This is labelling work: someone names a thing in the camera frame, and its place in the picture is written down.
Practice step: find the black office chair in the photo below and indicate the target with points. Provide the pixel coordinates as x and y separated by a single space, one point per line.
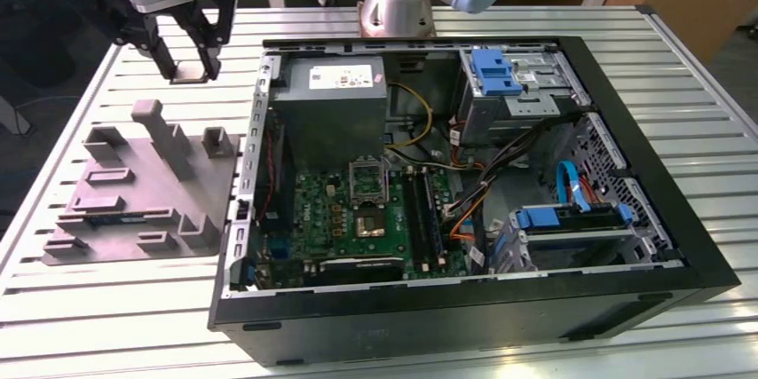
30 55

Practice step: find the blue port connector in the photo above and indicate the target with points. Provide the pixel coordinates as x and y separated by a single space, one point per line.
248 276

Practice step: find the grey parts rack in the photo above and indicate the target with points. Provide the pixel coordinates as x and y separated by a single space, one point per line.
154 201

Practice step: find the hard disk in blue carrier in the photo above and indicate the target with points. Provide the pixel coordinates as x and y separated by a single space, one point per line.
539 219

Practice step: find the RAM stick with blue label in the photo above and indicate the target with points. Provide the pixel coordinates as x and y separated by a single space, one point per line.
112 220

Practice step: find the CPU socket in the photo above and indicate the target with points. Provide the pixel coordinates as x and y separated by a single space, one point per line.
371 226

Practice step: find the metal disk bay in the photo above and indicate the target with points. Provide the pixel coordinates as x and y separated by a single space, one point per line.
533 106
577 233

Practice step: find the green motherboard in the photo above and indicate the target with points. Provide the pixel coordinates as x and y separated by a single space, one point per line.
319 192

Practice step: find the black graphics card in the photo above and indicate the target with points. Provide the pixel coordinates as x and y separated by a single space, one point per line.
358 265

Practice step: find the silver CPU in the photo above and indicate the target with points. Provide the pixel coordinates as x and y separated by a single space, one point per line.
190 73

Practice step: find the empty blue disk carrier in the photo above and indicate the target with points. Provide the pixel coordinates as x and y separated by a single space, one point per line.
491 73

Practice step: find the black PC case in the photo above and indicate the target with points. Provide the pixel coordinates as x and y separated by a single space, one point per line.
414 321

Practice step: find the grey power supply unit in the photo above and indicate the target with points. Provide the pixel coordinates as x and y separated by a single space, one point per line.
331 121

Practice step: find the black RAM slot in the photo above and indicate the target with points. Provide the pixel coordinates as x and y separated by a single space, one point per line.
433 219
417 219

